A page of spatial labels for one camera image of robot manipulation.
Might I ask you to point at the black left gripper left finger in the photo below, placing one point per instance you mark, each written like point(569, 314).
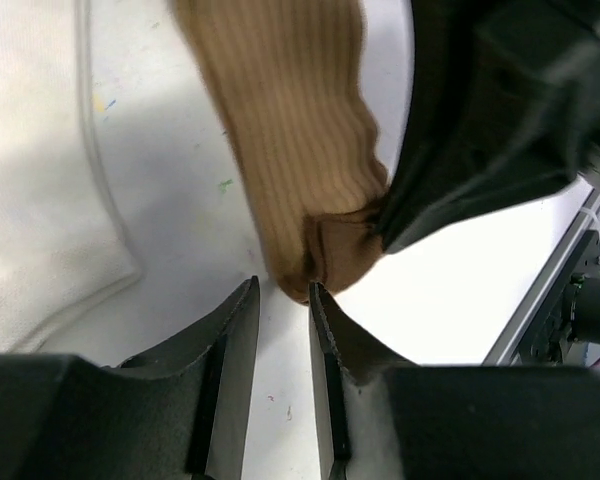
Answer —
point(178, 410)

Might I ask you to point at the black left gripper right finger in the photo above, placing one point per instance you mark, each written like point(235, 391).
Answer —
point(380, 416)

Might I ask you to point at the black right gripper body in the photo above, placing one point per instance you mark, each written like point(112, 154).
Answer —
point(536, 88)

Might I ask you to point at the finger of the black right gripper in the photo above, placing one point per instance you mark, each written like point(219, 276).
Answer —
point(436, 184)

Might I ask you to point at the tan ribbed sock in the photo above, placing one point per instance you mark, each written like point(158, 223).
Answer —
point(284, 78)

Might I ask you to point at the white sock with black stripes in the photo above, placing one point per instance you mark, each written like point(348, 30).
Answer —
point(62, 246)

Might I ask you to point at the aluminium frame rail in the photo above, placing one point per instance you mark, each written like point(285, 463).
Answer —
point(504, 348)

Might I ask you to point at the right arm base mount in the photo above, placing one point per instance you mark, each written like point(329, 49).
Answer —
point(567, 321)

